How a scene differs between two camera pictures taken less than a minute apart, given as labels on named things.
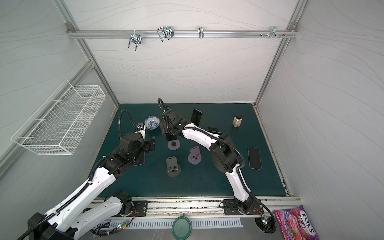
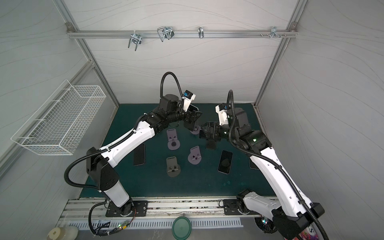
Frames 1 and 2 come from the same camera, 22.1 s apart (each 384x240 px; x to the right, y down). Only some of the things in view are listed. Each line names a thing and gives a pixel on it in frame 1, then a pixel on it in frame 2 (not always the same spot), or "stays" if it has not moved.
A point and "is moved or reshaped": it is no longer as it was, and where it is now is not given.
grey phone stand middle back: [174, 144] stays
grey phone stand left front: [173, 169] stays
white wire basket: [58, 125] stays
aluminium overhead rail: [142, 34] stays
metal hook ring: [201, 32] stays
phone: [141, 160] stays
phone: [171, 137] is moved or reshaped
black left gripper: [146, 145] -> [190, 118]
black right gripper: [167, 125] -> [212, 132]
